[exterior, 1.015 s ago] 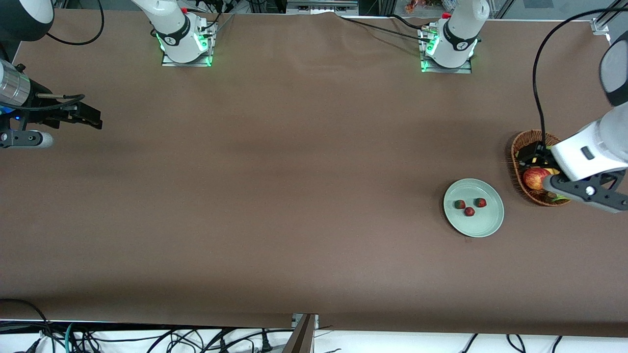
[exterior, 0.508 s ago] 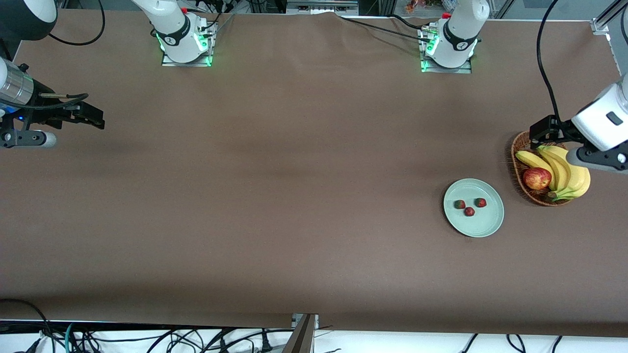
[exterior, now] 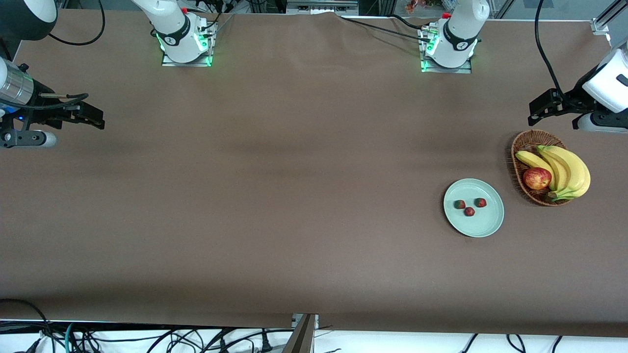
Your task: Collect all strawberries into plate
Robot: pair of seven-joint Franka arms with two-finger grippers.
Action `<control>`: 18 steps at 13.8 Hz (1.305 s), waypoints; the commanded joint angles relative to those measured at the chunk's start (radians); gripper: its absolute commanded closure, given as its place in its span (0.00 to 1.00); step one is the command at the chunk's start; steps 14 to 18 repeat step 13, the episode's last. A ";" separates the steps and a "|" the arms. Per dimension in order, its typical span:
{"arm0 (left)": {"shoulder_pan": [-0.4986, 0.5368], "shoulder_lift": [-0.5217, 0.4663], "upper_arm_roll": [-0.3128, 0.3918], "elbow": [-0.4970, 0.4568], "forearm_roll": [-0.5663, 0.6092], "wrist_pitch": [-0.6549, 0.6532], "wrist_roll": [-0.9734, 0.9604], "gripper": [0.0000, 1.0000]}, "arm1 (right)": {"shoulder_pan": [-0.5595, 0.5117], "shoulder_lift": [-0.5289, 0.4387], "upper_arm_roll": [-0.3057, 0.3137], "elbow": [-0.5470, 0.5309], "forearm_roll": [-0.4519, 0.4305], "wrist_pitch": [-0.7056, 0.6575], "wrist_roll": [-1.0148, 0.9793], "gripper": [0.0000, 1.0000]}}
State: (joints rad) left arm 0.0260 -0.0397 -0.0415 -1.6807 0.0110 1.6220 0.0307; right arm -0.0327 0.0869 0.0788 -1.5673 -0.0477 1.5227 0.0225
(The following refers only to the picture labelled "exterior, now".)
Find pale green round plate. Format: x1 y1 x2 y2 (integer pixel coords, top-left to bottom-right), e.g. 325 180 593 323
443 178 505 238

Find brown wicker fruit basket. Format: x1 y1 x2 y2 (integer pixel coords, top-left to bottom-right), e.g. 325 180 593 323
511 129 575 207

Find yellow banana bunch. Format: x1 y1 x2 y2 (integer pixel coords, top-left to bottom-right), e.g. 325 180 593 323
515 145 591 202

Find red yellow apple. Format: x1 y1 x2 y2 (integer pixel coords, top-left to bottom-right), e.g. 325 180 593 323
523 167 552 191

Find colourful small items pile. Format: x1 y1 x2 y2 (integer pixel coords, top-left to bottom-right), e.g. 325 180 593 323
405 0 442 14

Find brown table cover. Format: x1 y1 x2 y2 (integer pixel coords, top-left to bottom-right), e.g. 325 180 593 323
0 9 628 339

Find grey metal box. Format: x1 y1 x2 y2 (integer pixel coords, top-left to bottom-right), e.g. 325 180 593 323
286 0 360 15

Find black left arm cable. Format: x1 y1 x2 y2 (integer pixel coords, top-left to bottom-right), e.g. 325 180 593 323
535 0 565 99

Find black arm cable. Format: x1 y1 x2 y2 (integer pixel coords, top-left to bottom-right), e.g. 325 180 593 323
0 0 106 111
535 0 565 99

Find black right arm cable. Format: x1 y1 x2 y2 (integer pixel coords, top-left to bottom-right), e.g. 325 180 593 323
0 0 106 111

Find aluminium frame profile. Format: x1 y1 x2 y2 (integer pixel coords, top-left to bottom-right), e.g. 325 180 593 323
590 0 628 36

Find short black table cable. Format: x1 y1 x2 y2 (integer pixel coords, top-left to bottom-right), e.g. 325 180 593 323
391 13 423 28

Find long black table cable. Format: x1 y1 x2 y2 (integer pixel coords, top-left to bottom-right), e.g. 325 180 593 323
336 14 435 42

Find black looped floor cable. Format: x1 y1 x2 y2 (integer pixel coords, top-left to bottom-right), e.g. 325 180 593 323
0 298 54 353

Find green floor cable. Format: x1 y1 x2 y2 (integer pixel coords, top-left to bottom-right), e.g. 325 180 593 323
64 322 81 353

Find black cable with plug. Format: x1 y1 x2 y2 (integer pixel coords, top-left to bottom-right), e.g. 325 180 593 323
255 329 275 353

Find brown metal post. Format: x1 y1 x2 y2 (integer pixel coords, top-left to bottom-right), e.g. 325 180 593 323
282 314 318 353

